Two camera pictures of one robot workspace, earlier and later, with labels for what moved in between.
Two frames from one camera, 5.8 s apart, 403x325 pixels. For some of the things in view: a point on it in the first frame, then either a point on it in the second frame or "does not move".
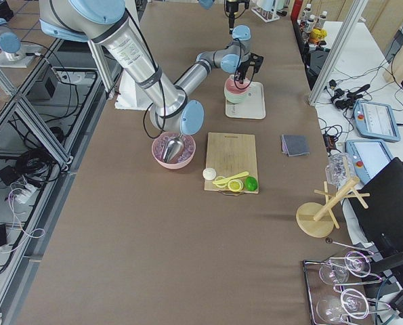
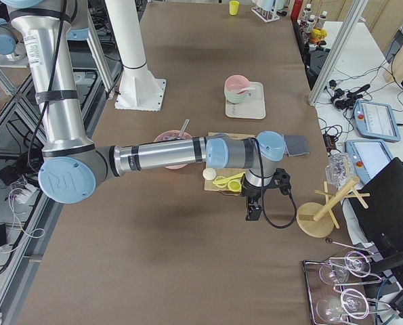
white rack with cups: (271, 10) does not move
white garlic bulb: (209, 174) does not move
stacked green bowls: (234, 98) does not move
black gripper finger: (240, 76) -> (254, 212)
